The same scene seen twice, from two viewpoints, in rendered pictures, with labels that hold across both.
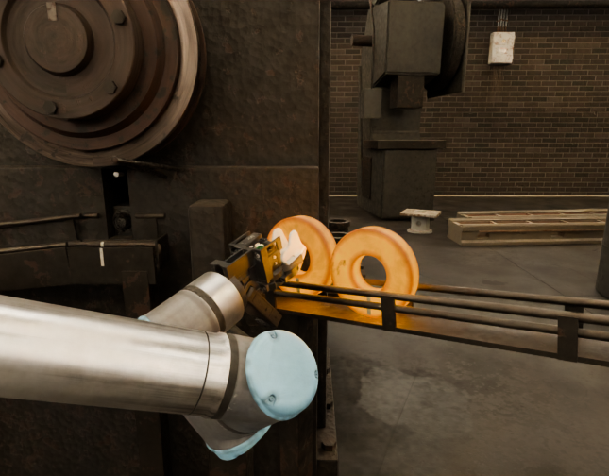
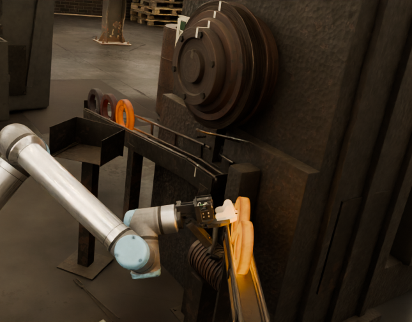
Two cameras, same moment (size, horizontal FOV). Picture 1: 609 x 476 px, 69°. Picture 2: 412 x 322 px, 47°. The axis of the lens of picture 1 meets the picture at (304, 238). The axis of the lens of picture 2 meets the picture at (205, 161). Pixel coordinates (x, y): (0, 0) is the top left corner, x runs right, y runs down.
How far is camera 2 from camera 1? 108 cm
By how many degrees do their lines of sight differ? 49
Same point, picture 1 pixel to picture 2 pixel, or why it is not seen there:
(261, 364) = (121, 243)
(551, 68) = not seen: outside the picture
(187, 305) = (149, 213)
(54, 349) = (75, 204)
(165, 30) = (238, 70)
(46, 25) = (189, 59)
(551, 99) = not seen: outside the picture
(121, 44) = (210, 76)
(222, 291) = (167, 215)
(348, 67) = not seen: outside the picture
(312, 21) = (338, 75)
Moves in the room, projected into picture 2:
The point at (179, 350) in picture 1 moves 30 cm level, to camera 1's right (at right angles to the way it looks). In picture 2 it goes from (104, 223) to (158, 283)
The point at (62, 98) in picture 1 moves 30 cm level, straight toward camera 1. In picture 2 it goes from (189, 93) to (144, 108)
